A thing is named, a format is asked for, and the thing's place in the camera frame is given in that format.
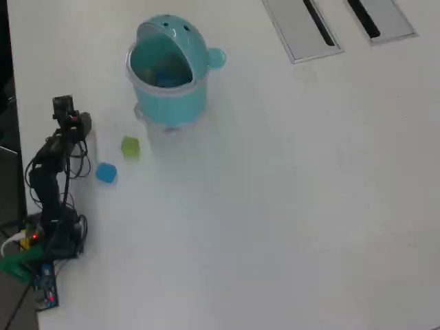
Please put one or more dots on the black partition panel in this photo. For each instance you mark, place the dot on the black partition panel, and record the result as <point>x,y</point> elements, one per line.
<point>10,103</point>

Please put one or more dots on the teal dome-lid desktop bin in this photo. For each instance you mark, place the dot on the teal dome-lid desktop bin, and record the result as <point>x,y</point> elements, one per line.
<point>172,103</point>

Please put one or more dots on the yellow connector piece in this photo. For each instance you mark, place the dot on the yellow connector piece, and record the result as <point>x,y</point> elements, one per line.
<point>25,243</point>

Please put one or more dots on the red lego block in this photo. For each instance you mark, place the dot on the red lego block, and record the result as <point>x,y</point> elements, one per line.
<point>73,119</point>

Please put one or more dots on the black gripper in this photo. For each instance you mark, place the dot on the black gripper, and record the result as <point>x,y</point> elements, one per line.
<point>70,132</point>

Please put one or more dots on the controller board with red LED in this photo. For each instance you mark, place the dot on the controller board with red LED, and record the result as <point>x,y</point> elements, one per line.
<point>34,237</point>

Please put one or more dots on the blue circuit board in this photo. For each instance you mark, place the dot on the blue circuit board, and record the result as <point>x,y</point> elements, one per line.
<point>46,285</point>

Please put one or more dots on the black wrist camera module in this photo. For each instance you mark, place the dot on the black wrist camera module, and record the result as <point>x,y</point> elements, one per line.
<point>63,104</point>

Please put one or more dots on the green lego block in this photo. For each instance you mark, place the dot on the green lego block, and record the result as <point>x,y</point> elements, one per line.
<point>130,148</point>

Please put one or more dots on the green table clamp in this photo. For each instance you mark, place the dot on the green table clamp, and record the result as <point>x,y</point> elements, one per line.
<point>17,264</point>

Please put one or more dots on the blue lego block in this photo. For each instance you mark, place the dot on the blue lego block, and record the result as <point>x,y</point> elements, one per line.
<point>106,173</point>

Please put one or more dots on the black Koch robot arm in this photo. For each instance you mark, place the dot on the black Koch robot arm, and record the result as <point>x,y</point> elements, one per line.
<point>48,196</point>

